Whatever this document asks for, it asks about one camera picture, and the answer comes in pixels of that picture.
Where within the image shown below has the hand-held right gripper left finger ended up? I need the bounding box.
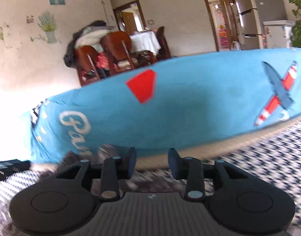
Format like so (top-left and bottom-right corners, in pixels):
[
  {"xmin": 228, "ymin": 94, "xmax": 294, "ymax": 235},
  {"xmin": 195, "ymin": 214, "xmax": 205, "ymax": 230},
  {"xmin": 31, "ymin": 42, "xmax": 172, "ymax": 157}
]
[{"xmin": 56, "ymin": 147, "xmax": 137, "ymax": 200}]

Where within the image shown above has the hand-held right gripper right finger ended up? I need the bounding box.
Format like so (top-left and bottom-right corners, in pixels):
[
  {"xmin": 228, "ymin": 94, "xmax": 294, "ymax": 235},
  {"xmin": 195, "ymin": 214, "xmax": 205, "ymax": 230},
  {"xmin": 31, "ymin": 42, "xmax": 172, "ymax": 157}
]
[{"xmin": 168, "ymin": 147, "xmax": 249, "ymax": 200}]

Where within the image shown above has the grey patterned fleece garment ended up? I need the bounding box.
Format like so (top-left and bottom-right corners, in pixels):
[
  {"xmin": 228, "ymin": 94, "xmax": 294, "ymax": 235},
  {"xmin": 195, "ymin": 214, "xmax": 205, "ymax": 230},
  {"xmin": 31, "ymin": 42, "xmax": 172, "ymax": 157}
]
[{"xmin": 57, "ymin": 145, "xmax": 188, "ymax": 194}]

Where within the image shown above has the blue printed sofa cover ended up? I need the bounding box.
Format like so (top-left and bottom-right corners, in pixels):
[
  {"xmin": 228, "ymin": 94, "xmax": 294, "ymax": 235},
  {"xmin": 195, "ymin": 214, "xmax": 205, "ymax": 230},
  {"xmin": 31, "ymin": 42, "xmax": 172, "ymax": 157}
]
[{"xmin": 18, "ymin": 48, "xmax": 301, "ymax": 165}]

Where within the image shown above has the houndstooth sofa seat cover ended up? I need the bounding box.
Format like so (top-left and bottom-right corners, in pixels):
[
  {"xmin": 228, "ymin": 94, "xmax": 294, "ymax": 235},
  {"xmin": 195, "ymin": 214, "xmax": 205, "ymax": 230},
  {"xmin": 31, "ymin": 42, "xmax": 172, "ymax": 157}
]
[{"xmin": 0, "ymin": 114, "xmax": 301, "ymax": 236}]

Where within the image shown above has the red floral cloth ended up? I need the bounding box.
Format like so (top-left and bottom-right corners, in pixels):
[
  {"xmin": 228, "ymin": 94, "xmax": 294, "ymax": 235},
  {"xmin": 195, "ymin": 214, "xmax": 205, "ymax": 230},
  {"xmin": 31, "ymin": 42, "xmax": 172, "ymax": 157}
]
[{"xmin": 96, "ymin": 53, "xmax": 109, "ymax": 71}]

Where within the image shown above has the brown wooden chair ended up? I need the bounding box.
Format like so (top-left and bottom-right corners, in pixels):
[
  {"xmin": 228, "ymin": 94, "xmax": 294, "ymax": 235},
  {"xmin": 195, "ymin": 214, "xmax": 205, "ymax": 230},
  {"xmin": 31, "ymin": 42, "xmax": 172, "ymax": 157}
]
[
  {"xmin": 101, "ymin": 31, "xmax": 137, "ymax": 76},
  {"xmin": 74, "ymin": 45, "xmax": 102, "ymax": 87}
]

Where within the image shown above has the dark wooden chair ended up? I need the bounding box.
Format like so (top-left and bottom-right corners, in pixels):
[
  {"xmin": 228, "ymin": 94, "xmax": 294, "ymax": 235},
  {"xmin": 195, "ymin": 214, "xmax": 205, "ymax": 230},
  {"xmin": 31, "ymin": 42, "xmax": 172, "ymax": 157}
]
[{"xmin": 155, "ymin": 27, "xmax": 172, "ymax": 60}]

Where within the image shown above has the dining table white tablecloth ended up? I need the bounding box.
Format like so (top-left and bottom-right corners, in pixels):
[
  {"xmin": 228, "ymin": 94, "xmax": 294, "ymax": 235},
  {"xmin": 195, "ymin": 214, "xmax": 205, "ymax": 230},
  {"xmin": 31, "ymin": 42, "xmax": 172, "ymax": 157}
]
[{"xmin": 129, "ymin": 31, "xmax": 162, "ymax": 55}]

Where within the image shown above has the pile of coats and bedding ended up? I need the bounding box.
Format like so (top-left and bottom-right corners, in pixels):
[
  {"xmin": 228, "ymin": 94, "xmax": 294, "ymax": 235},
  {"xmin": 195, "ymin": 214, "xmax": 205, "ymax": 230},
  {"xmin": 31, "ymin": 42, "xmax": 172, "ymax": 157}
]
[{"xmin": 63, "ymin": 20, "xmax": 116, "ymax": 68}]

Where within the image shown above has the pink storage rack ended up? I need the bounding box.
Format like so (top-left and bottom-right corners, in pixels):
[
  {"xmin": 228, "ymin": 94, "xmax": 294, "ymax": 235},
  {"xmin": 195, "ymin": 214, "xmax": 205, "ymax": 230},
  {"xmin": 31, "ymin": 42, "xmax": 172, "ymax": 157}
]
[{"xmin": 219, "ymin": 26, "xmax": 229, "ymax": 48}]

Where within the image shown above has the brown wooden doorway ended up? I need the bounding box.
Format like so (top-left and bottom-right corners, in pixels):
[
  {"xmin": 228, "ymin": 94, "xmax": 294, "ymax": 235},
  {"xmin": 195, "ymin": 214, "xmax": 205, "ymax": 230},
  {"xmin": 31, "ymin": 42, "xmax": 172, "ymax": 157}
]
[
  {"xmin": 113, "ymin": 0, "xmax": 147, "ymax": 34},
  {"xmin": 200, "ymin": 0, "xmax": 240, "ymax": 53}
]

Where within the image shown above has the silver refrigerator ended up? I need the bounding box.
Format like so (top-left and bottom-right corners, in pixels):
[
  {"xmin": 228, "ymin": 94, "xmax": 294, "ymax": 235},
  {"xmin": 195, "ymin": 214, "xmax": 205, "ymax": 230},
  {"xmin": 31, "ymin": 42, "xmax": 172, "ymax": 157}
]
[{"xmin": 230, "ymin": 0, "xmax": 287, "ymax": 51}]

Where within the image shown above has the white chest freezer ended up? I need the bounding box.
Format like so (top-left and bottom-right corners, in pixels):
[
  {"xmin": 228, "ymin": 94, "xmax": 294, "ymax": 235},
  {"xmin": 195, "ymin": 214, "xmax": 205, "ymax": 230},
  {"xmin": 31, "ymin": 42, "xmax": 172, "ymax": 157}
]
[{"xmin": 262, "ymin": 20, "xmax": 296, "ymax": 50}]

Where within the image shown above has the large leafy potted plant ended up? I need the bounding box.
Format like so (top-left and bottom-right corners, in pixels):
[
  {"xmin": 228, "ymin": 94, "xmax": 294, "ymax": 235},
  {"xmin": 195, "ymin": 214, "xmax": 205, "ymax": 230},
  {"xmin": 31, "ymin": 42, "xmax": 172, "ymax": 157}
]
[{"xmin": 289, "ymin": 0, "xmax": 301, "ymax": 49}]

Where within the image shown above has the lavender pot wall sticker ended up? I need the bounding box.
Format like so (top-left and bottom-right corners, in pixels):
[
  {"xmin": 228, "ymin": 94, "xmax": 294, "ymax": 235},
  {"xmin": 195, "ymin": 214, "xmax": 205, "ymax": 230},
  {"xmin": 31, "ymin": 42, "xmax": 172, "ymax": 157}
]
[{"xmin": 38, "ymin": 11, "xmax": 58, "ymax": 44}]

